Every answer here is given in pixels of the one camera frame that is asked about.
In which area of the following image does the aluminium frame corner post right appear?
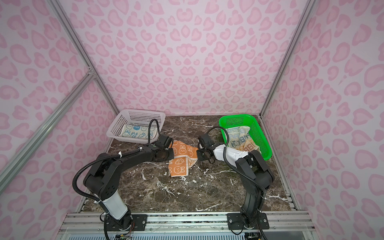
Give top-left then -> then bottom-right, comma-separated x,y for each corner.
259,0 -> 319,119

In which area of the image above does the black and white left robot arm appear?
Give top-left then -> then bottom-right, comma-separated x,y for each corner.
83,135 -> 174,222

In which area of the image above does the blue bunny pattern towel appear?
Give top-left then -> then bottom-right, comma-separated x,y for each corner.
120,124 -> 158,140

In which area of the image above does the pale blue patterned towel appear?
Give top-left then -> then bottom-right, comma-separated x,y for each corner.
227,126 -> 260,152

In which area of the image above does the aluminium diagonal frame bar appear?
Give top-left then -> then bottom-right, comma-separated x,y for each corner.
1,71 -> 95,193

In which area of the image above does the aluminium frame corner post left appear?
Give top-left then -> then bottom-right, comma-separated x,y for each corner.
47,0 -> 120,115

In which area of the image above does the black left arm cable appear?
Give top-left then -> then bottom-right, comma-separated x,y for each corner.
71,118 -> 161,202

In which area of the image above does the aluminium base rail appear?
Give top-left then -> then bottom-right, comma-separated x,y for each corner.
57,211 -> 319,240

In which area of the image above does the green plastic basket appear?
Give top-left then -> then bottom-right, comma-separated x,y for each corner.
219,114 -> 272,161

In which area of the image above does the orange bunny towel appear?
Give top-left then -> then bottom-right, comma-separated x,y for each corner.
168,141 -> 198,177

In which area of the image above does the aluminium frame corner post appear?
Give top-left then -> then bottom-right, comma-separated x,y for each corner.
259,0 -> 319,119
47,0 -> 120,115

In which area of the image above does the white plastic basket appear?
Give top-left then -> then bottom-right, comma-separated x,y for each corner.
107,109 -> 166,144

